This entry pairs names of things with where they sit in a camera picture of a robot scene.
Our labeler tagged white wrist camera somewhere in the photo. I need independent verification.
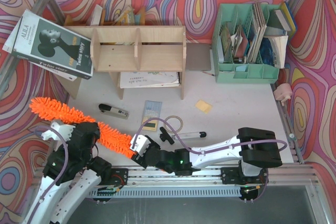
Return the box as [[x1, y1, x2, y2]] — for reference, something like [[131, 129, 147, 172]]
[[41, 120, 75, 142], [130, 135, 150, 156]]

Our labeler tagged orange microfiber duster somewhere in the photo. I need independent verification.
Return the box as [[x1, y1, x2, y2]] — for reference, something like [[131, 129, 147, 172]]
[[29, 97, 134, 158]]

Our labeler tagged white notebook under shelf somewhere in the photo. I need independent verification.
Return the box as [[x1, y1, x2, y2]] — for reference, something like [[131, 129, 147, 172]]
[[120, 72, 180, 89]]

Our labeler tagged clear tube black cap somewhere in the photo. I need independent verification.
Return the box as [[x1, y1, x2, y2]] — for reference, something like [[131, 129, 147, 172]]
[[171, 131, 207, 141]]

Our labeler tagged yellow sticky note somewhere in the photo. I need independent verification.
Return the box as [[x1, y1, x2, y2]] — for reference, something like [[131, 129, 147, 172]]
[[195, 100, 212, 114]]

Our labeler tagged brown board behind shelf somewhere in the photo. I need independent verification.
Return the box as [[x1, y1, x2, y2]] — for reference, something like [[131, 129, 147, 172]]
[[186, 43, 211, 71]]

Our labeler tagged black plastic clip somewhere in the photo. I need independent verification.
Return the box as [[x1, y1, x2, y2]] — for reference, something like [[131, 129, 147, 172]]
[[160, 127, 175, 145]]

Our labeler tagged tape roll ring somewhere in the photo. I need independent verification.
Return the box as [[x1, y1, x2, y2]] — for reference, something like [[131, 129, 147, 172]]
[[164, 115, 184, 133]]

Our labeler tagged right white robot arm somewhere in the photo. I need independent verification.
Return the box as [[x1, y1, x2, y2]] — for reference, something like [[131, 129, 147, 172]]
[[130, 127, 288, 177]]

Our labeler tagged grey hardcover book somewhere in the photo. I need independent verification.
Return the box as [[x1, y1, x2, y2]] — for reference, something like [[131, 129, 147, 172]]
[[267, 9, 291, 35]]

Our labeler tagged wooden bookshelf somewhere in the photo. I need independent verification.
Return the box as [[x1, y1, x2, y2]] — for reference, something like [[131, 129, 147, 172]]
[[68, 26, 187, 99]]

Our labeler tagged white book under Twins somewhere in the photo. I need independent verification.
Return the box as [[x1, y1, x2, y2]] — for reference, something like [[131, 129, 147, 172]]
[[2, 9, 78, 81]]

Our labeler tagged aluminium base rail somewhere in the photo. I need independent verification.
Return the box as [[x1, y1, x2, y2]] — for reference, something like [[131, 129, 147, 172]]
[[86, 164, 319, 201]]

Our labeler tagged pink wall hook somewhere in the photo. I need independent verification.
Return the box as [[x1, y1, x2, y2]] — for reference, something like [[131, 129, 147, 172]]
[[274, 83, 292, 106]]

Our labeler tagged grey black stapler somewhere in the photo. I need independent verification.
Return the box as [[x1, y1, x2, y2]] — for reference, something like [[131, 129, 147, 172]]
[[98, 103, 129, 119]]

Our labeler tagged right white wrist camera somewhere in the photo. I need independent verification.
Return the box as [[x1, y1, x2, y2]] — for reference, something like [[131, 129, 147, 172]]
[[130, 135, 150, 156]]

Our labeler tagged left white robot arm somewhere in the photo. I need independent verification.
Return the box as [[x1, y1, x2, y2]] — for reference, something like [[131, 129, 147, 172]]
[[23, 121, 112, 223]]

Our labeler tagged black Twins story book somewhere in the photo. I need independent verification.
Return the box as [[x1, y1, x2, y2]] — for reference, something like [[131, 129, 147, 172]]
[[12, 10, 93, 79]]

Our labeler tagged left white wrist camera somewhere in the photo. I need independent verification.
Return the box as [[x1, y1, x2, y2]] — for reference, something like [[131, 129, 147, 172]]
[[41, 120, 75, 142]]

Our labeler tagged green desk organizer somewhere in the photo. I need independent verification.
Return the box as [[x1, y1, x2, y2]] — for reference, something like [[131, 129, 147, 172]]
[[212, 3, 279, 84]]

